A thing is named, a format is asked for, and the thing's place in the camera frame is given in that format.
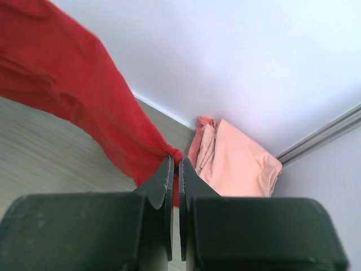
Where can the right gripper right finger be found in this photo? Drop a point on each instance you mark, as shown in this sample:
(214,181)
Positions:
(244,233)

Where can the pink folded t shirt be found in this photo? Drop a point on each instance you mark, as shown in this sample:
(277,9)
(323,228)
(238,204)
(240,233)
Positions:
(233,164)

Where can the red t shirt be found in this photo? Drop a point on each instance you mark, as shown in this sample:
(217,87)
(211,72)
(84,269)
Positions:
(52,63)

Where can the salmon folded t shirt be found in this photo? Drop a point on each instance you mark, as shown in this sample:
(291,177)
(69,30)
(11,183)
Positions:
(194,149)

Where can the right aluminium frame post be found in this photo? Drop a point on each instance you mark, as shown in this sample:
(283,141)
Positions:
(333,130)

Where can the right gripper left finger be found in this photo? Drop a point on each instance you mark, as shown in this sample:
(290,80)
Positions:
(92,231)

